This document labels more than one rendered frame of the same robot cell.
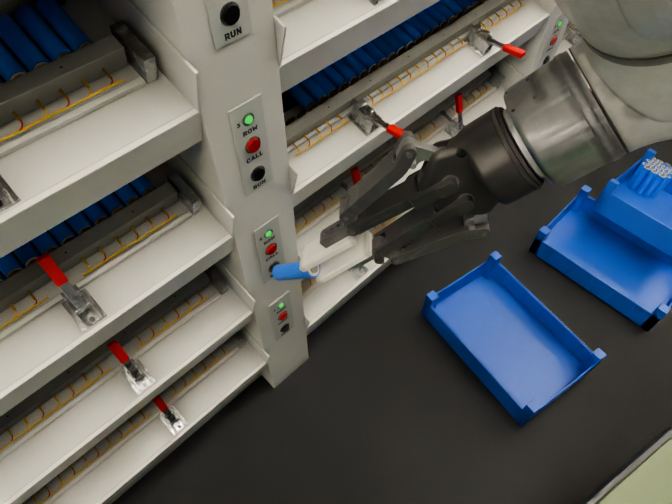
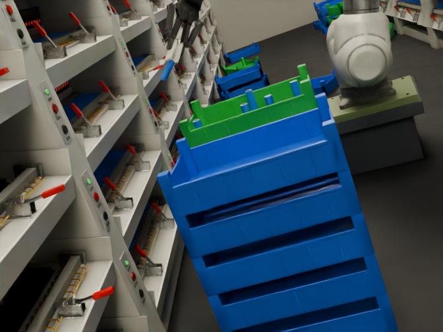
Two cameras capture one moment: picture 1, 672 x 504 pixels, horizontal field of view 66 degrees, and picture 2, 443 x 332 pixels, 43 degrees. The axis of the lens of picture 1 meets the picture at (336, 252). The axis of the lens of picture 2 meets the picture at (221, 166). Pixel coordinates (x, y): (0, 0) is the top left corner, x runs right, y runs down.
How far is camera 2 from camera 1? 150 cm
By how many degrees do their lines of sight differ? 47
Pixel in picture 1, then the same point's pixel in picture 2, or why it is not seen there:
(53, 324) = (112, 111)
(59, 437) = (136, 184)
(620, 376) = not seen: hidden behind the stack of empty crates
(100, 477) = (159, 248)
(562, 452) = not seen: hidden behind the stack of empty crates
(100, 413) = (142, 177)
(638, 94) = not seen: outside the picture
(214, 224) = (129, 95)
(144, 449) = (167, 236)
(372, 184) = (169, 18)
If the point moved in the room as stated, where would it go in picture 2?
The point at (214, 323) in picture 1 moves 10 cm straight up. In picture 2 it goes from (151, 155) to (139, 126)
